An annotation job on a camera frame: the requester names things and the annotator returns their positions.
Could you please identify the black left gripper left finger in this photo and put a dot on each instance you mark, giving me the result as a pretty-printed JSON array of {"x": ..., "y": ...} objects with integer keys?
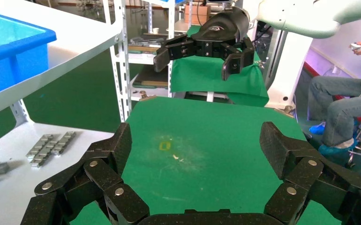
[{"x": 103, "y": 174}]

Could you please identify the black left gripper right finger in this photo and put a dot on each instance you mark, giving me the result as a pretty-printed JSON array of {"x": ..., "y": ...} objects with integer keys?
[{"x": 304, "y": 174}]

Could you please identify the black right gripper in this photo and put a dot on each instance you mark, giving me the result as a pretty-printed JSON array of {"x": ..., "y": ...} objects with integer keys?
[{"x": 221, "y": 31}]

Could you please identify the white handheld controller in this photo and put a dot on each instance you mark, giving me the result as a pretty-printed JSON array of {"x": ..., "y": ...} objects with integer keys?
[{"x": 355, "y": 47}]

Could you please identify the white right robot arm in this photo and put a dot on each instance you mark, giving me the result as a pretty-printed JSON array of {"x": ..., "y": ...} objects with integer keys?
[{"x": 298, "y": 17}]

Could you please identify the grey metal parts pile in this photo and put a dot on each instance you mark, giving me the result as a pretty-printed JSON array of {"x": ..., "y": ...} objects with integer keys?
[{"x": 146, "y": 41}]

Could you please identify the plain green table cloth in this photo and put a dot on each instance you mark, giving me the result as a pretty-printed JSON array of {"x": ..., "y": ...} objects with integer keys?
[{"x": 199, "y": 77}]

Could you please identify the blue shoe cover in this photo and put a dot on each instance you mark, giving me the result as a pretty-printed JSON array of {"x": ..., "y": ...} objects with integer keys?
[
  {"x": 317, "y": 129},
  {"x": 337, "y": 149}
]

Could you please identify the brown cardboard box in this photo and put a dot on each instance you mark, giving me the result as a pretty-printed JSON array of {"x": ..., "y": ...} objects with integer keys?
[{"x": 197, "y": 15}]

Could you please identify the white background storage rack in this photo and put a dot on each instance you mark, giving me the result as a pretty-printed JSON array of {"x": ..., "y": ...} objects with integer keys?
[{"x": 170, "y": 18}]

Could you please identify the small metal cloth clip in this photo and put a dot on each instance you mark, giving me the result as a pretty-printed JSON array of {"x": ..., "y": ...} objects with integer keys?
[{"x": 259, "y": 64}]

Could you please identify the small white cup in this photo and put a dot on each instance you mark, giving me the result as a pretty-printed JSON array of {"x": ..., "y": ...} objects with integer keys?
[{"x": 156, "y": 30}]

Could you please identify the dark board with wood edge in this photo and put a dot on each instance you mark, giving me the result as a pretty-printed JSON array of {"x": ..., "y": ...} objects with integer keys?
[{"x": 151, "y": 77}]

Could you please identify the silver binder clip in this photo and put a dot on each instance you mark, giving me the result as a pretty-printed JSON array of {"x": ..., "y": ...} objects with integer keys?
[
  {"x": 145, "y": 96},
  {"x": 285, "y": 111}
]

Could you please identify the seated person in jeans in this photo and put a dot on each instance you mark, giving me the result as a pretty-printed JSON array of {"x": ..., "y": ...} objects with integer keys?
[{"x": 339, "y": 108}]

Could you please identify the white robot body column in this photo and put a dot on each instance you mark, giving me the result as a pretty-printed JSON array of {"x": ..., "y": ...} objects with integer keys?
[{"x": 289, "y": 68}]

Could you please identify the green table cloth with marks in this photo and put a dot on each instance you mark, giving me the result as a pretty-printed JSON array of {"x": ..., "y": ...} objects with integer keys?
[{"x": 214, "y": 139}]

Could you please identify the white shelf board holding strips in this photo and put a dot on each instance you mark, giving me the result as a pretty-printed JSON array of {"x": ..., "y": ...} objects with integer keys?
[{"x": 9, "y": 198}]

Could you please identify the white shelf board holding bin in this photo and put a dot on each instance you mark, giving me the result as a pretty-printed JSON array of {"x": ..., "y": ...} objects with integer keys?
[{"x": 84, "y": 34}]

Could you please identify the blue plastic bin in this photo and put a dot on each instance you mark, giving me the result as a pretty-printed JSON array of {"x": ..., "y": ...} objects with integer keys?
[{"x": 12, "y": 62}]

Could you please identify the white perforated shelf post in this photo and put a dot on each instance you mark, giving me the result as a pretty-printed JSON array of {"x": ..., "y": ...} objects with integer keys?
[
  {"x": 19, "y": 111},
  {"x": 120, "y": 68}
]

